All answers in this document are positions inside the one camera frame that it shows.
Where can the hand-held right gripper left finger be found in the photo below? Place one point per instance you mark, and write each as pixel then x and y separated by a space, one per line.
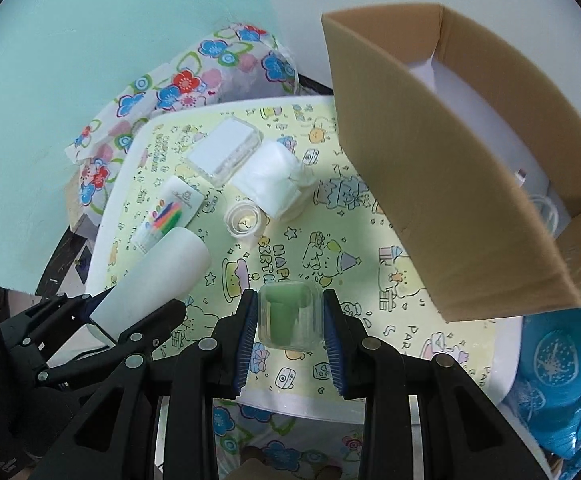
pixel 243 347

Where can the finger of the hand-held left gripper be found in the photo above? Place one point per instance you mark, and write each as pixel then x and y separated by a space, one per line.
pixel 140 327
pixel 55 312

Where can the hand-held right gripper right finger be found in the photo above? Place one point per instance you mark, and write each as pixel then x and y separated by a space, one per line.
pixel 331 347

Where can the clear case with green insert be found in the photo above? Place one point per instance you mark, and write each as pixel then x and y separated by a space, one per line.
pixel 290 317

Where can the white paper cup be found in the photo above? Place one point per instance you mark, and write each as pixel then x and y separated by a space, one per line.
pixel 155 275

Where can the clear plastic box white lid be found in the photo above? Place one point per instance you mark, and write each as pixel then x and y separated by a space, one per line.
pixel 223 150

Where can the brown cardboard box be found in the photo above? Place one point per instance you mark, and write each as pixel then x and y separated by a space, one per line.
pixel 420 160

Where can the yellow cartoon printed mat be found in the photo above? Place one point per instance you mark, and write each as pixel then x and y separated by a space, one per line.
pixel 320 240

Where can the small clear round jar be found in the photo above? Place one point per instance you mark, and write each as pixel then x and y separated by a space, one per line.
pixel 243 219

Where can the white pack of coloured candles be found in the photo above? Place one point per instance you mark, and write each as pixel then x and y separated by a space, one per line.
pixel 175 200

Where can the blue plastic bag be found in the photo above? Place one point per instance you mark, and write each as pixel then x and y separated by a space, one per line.
pixel 555 360

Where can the floral printed cloth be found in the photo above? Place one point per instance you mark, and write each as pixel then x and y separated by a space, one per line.
pixel 185 80

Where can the white paper sheet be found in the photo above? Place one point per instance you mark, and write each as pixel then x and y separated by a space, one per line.
pixel 475 110

